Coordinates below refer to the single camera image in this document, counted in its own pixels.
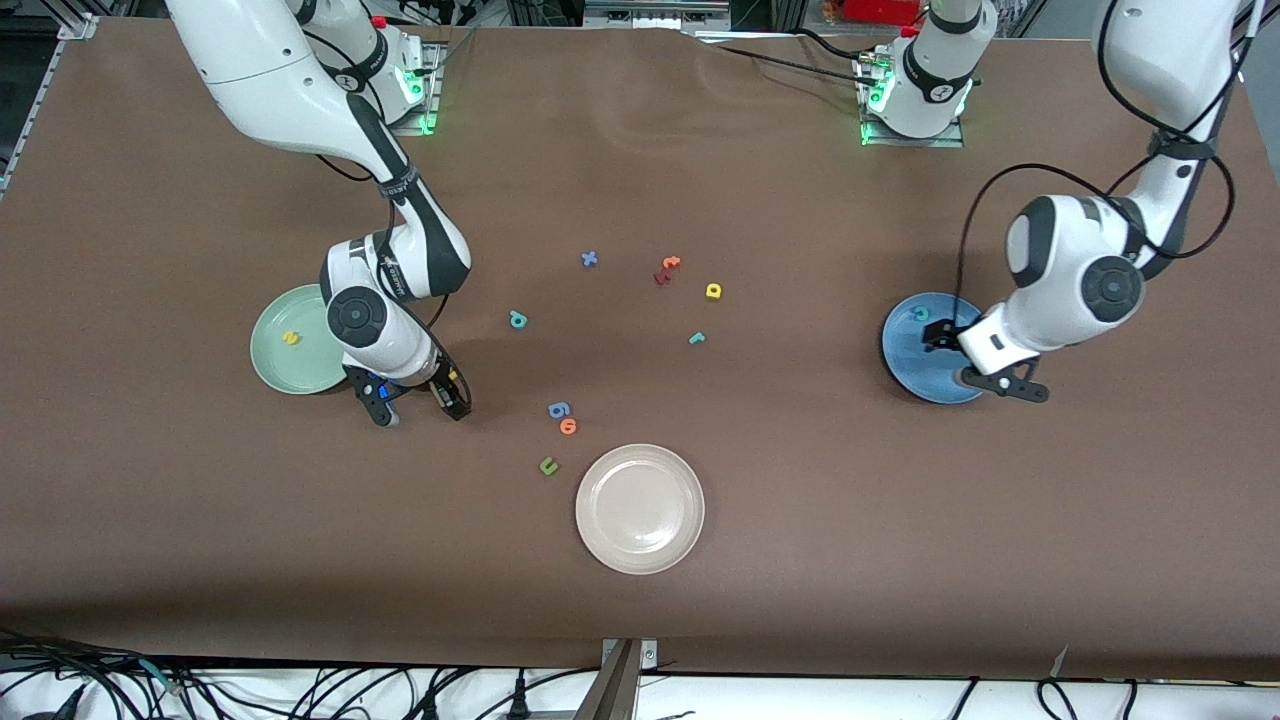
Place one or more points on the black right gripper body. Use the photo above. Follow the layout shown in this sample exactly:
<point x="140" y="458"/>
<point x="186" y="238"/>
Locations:
<point x="447" y="385"/>

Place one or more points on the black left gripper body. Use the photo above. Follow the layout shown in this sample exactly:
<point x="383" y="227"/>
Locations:
<point x="941" y="337"/>

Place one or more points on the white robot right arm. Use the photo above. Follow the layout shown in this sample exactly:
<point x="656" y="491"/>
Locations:
<point x="260" y="70"/>

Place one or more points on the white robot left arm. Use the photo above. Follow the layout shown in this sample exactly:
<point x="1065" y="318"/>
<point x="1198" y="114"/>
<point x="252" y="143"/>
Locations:
<point x="1080" y="280"/>

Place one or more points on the blue plate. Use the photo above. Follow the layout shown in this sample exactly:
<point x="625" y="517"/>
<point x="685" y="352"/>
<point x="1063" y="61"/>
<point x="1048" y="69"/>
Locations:
<point x="905" y="365"/>

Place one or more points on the green plate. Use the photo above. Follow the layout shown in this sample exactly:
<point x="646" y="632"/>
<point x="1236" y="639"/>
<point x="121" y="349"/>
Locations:
<point x="285" y="362"/>

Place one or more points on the beige plate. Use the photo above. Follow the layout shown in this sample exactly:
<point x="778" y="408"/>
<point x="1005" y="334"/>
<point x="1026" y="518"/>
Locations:
<point x="640" y="510"/>

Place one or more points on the brown table cover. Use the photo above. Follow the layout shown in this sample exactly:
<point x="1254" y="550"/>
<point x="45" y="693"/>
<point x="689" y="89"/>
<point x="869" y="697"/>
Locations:
<point x="640" y="150"/>

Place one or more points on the red box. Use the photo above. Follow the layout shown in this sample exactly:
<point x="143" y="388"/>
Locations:
<point x="880" y="10"/>

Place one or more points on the aluminium profile beam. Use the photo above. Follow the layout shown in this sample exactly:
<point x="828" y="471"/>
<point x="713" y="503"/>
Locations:
<point x="620" y="690"/>

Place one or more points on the white paper scrap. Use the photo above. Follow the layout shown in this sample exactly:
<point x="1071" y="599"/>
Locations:
<point x="1060" y="662"/>

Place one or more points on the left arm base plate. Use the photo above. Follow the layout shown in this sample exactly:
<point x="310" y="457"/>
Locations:
<point x="950" y="141"/>

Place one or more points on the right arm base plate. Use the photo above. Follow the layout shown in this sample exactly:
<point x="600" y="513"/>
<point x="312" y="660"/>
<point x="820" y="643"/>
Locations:
<point x="435" y="95"/>

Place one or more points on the aluminium frame rail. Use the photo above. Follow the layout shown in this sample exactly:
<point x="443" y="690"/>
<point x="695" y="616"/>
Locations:
<point x="75" y="25"/>

